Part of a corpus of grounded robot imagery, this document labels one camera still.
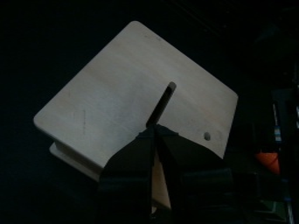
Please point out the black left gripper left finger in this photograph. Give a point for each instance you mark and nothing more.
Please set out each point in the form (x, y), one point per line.
(128, 180)

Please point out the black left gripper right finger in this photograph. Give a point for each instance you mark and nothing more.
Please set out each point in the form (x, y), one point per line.
(198, 186)

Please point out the orange background object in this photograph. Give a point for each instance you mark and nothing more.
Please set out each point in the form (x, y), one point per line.
(268, 162)

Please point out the white box with red side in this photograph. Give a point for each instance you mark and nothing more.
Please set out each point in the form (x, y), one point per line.
(116, 87)

